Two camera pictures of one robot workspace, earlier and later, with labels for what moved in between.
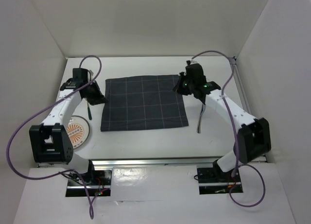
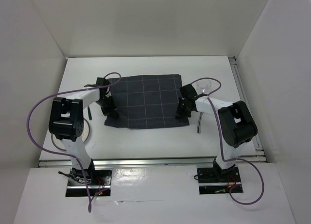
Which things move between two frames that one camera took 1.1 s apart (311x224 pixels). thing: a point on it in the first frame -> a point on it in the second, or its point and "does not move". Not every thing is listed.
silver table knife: (199, 121) does not move
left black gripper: (99, 99) -> (110, 112)
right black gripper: (179, 88) -> (180, 113)
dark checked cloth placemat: (142, 102) does not move
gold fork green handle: (89, 112) does not move
